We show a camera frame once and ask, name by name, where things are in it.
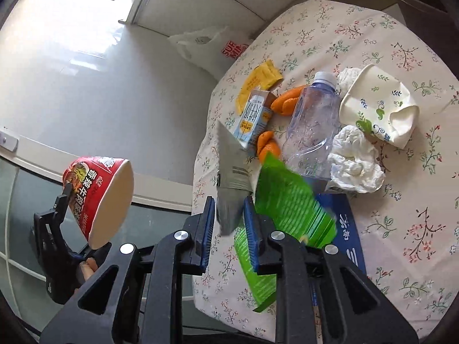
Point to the person's left hand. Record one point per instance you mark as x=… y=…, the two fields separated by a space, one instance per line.
x=88 y=270

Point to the grey foil packet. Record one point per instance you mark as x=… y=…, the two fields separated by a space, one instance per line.
x=233 y=172

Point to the yellow sachet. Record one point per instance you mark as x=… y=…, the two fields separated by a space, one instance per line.
x=256 y=79

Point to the green snack packet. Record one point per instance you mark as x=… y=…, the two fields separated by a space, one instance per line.
x=287 y=200

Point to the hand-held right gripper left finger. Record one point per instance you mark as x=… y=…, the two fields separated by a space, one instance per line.
x=208 y=233

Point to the blue flat box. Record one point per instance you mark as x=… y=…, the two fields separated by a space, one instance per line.
x=344 y=222

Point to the white door latch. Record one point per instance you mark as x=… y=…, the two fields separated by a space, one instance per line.
x=8 y=140

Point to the large crumpled white tissue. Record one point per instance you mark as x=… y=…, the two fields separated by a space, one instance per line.
x=353 y=165

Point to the glass sliding door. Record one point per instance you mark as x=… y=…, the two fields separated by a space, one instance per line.
x=21 y=222

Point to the orange peel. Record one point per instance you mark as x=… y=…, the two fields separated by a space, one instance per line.
x=287 y=102
x=268 y=145

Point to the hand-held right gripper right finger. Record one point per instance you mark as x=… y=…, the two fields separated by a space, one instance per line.
x=251 y=233

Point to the small crumpled white tissue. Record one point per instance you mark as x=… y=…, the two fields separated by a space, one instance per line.
x=346 y=79

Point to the clear plastic bottle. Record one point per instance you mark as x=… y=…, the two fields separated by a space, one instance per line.
x=312 y=125

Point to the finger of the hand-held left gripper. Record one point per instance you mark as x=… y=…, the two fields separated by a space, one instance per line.
x=48 y=225
x=100 y=254

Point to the white plastic shopping bag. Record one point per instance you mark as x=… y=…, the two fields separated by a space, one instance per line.
x=211 y=50

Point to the red instant noodle cup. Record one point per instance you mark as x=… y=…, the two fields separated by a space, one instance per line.
x=93 y=193

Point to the blue brown milk carton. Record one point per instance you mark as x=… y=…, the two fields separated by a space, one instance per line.
x=251 y=118

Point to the crumpled printed paper cup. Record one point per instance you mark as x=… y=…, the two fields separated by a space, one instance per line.
x=373 y=100

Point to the white panelled cabinet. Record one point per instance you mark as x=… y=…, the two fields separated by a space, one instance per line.
x=200 y=3

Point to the floral tablecloth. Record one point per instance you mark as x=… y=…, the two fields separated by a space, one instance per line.
x=412 y=222

